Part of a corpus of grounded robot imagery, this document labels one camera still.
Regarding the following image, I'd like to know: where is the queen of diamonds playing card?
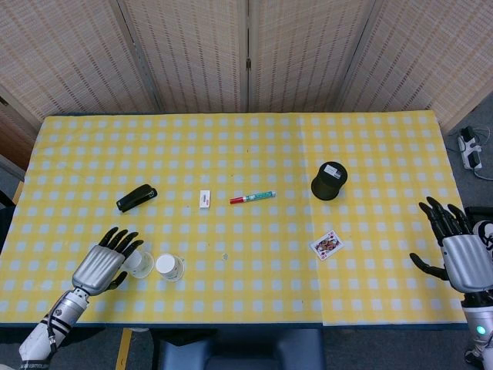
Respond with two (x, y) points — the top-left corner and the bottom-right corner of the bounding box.
(310, 229), (345, 262)

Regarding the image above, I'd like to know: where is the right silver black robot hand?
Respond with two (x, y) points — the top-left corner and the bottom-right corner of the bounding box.
(409, 196), (493, 296)

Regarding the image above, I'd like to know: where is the black mesh pen holder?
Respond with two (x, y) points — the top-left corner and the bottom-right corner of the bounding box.
(310, 161), (349, 201)

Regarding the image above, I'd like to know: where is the yellow white checkered tablecloth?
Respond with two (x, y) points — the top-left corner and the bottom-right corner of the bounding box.
(0, 114), (324, 325)
(297, 112), (466, 328)

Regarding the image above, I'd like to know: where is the red-capped teal white marker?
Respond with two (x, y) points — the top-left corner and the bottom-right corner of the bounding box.
(229, 190), (277, 205)

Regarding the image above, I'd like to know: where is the white floral paper cup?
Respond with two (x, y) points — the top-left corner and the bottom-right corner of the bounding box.
(155, 253), (186, 282)
(122, 250), (155, 279)

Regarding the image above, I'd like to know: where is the woven folding screen panel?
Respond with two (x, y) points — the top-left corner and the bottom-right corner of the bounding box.
(334, 0), (493, 134)
(246, 0), (381, 114)
(0, 0), (163, 125)
(117, 0), (250, 115)

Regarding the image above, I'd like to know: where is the white power strip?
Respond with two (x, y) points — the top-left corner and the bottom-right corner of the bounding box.
(457, 126), (485, 171)

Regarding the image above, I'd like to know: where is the black stapler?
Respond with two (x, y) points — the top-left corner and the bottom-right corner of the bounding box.
(116, 183), (159, 213)

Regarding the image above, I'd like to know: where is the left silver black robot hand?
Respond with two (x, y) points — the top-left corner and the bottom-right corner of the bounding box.
(72, 227), (145, 297)

